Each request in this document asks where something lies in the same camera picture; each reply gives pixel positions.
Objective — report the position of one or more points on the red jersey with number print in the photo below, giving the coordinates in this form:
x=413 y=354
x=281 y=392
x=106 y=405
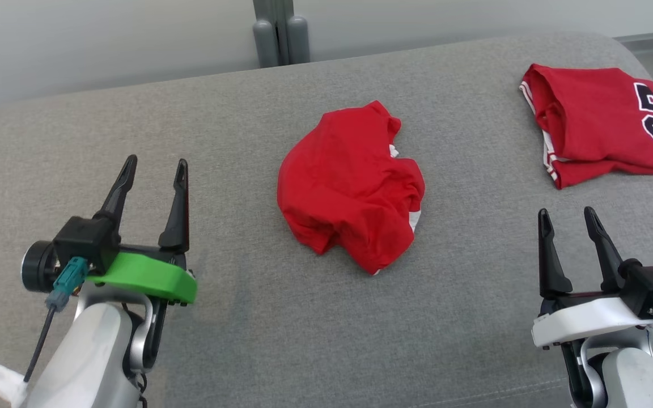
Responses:
x=598 y=124

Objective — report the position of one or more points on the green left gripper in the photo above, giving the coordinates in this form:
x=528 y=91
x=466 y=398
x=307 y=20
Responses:
x=145 y=277

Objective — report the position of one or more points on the grey partition post with feet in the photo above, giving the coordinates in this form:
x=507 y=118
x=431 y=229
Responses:
x=281 y=34

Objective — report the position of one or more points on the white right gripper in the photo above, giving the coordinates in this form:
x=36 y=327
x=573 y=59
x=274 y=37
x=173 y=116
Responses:
x=587 y=320

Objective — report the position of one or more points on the red garment with white band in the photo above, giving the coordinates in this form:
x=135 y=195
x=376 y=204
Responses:
x=349 y=187

